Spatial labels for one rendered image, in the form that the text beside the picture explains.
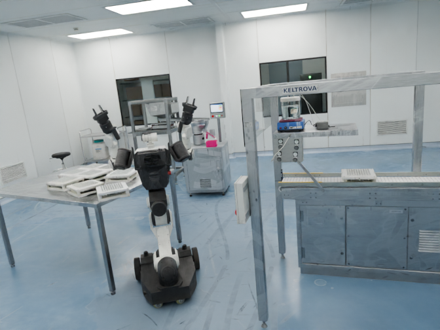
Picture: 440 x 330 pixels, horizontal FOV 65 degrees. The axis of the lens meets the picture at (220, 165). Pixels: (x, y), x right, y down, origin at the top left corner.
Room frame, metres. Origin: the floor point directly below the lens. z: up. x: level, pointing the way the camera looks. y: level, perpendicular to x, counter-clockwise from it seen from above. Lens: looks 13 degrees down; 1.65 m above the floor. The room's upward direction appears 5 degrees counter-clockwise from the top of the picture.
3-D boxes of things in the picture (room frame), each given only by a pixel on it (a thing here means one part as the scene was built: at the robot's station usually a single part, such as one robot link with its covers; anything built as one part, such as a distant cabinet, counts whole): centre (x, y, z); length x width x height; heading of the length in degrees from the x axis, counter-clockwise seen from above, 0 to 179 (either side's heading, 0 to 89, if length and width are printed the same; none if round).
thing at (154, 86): (8.26, 1.59, 1.43); 1.32 x 0.01 x 1.11; 78
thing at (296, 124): (2.76, -0.59, 1.29); 0.21 x 0.20 x 0.09; 161
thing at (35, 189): (3.46, 1.39, 0.81); 1.50 x 1.10 x 0.04; 61
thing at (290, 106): (2.77, -0.60, 1.43); 0.15 x 0.15 x 0.19
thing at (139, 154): (2.62, 0.51, 1.09); 0.34 x 0.30 x 0.36; 100
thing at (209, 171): (5.35, 0.20, 0.38); 0.63 x 0.57 x 0.76; 78
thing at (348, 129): (2.75, -0.78, 1.22); 0.62 x 0.38 x 0.04; 71
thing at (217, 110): (5.45, -0.04, 1.07); 0.23 x 0.10 x 0.62; 78
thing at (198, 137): (5.42, 0.23, 0.95); 0.49 x 0.36 x 0.37; 78
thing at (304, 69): (7.57, -1.71, 1.43); 1.38 x 0.01 x 1.16; 78
